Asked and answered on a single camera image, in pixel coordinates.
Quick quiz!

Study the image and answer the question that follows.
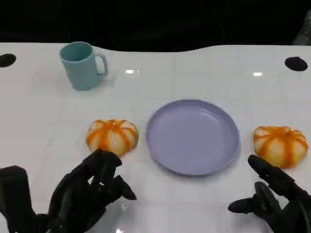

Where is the black round table grommet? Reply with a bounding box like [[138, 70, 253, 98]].
[[0, 53, 17, 68], [284, 56, 309, 72]]

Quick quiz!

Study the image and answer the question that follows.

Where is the orange and white bread roll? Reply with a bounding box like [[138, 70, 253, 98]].
[[253, 125, 309, 169], [86, 118, 139, 157]]

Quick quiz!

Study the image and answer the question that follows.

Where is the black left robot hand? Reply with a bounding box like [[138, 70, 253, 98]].
[[47, 148, 137, 233]]

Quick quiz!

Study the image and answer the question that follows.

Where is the pale green mug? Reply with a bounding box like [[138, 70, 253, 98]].
[[59, 41, 109, 91]]

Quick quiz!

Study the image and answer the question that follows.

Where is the lilac plate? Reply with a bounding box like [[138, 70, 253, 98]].
[[145, 99, 242, 177]]

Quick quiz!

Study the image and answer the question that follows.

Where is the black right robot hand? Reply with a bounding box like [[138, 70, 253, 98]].
[[227, 154, 311, 233]]

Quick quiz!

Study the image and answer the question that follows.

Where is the grey object beyond table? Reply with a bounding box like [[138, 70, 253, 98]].
[[291, 9, 311, 46]]

